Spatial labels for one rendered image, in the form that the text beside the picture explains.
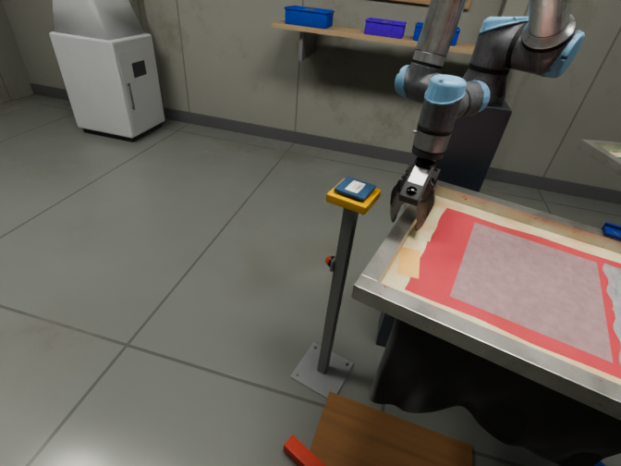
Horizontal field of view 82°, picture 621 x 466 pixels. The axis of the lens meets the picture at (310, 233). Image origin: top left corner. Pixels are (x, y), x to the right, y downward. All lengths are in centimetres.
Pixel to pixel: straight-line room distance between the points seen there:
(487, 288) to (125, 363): 154
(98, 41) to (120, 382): 276
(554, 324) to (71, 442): 163
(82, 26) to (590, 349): 379
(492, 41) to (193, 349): 167
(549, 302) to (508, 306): 10
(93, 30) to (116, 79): 39
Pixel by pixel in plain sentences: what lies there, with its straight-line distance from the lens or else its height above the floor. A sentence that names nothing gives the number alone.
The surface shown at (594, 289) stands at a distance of 106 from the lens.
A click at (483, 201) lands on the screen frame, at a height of 98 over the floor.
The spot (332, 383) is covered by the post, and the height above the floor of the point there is 1.
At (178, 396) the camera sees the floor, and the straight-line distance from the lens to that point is 175.
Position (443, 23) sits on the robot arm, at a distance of 97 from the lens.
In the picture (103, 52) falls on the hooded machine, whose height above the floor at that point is 78.
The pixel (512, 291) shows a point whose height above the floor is 95.
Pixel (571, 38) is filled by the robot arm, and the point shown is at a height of 141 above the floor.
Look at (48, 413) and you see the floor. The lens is 189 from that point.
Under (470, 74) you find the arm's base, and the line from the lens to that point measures 129.
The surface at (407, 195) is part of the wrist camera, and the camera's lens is 83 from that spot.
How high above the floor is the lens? 149
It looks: 36 degrees down
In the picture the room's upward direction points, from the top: 6 degrees clockwise
